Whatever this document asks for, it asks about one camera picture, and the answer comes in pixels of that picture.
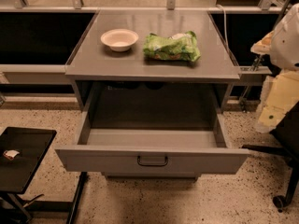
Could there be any small white paper scrap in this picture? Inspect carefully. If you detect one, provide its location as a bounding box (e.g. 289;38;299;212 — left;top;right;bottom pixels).
3;150;20;161

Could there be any black side table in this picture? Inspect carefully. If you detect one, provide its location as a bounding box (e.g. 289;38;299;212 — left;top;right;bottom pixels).
0;127;57;194

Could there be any grey drawer cabinet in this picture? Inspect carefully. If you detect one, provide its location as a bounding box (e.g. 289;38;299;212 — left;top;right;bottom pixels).
56;9;247;178

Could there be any white round bowl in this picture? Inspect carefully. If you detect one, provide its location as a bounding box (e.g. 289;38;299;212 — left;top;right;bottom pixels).
101;29;139;52

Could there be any metal diagonal rod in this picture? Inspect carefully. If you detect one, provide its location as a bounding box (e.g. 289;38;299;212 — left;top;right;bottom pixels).
240;0;299;100

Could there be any green crumpled chip bag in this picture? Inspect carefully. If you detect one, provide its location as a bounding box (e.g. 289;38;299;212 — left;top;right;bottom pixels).
143;31;201;63

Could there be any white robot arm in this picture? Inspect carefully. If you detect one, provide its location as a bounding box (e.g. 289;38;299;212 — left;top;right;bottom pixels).
250;4;299;133

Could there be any grey top drawer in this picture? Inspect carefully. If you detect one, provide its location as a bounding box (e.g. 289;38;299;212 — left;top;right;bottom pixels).
54;81;250;175

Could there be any white cable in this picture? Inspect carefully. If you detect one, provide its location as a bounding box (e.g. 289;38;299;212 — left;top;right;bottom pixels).
216;4;232;56

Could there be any black robot base with casters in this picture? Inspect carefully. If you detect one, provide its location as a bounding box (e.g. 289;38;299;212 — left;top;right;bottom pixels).
243;102;299;212

